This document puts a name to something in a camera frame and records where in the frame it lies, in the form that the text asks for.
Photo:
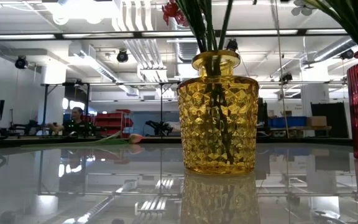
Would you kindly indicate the yellow glass vase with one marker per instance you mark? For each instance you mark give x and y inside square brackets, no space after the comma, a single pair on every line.
[238,124]

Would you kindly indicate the large white flower bunch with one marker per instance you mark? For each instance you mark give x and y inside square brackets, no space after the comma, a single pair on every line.
[357,21]

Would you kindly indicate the black background robot arm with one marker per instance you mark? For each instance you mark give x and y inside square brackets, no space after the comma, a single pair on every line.
[26,127]
[158,127]

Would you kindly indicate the red storage bin shelf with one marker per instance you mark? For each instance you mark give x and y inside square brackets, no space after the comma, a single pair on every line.
[113,123]

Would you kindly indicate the person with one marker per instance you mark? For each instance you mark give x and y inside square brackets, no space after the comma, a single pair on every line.
[77,113]

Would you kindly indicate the blue storage bin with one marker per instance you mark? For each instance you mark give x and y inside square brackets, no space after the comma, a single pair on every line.
[287,122]

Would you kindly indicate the cardboard box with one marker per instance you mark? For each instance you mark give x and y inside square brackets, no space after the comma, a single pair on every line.
[317,121]

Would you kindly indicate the black background panel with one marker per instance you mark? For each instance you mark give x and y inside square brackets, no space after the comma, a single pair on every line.
[325,119]

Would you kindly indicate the white ceiling duct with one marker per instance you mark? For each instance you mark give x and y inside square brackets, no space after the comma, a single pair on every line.
[145,53]

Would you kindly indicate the black hanging camera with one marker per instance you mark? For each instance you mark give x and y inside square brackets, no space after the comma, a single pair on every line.
[20,62]
[346,54]
[122,56]
[232,45]
[286,77]

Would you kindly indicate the black overhead frame bar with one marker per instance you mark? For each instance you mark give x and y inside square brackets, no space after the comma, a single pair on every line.
[135,35]

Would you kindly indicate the black background rig frame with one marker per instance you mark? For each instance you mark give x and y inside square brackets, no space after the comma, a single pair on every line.
[45,105]

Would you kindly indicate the silver ceiling duct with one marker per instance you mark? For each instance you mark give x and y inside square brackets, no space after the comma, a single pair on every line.
[334,49]

